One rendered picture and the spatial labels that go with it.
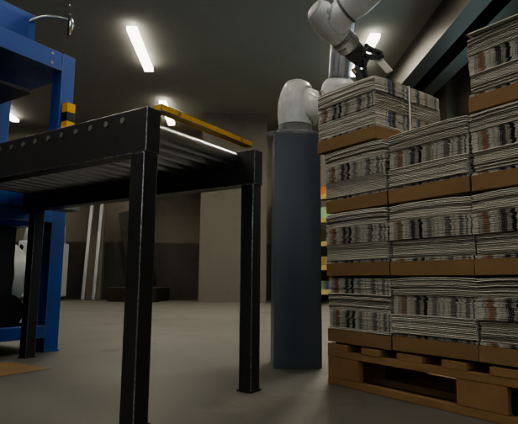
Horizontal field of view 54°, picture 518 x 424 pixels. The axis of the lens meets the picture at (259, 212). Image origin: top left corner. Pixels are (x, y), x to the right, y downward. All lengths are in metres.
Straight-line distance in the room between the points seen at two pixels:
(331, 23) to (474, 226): 0.87
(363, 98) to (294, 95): 0.55
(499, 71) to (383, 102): 0.43
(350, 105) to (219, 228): 7.22
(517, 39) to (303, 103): 1.03
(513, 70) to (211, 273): 7.76
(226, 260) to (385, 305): 7.33
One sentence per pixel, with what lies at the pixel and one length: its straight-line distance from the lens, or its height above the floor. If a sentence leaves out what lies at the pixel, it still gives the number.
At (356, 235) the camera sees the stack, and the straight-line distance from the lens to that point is 1.77.
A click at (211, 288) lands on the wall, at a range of 8.93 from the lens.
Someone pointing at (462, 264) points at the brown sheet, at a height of 0.40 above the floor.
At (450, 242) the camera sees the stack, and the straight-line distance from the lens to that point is 1.56.
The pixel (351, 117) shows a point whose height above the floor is 0.94.
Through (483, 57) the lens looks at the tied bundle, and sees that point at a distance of 1.63.
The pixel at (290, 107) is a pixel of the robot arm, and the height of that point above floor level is 1.12.
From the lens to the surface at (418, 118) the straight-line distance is 1.98.
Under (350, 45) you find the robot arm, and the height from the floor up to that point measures 1.21.
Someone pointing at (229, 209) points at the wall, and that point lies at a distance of 9.01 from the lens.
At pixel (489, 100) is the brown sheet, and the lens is 1.57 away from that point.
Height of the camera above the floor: 0.35
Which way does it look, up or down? 8 degrees up
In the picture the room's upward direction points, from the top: 1 degrees clockwise
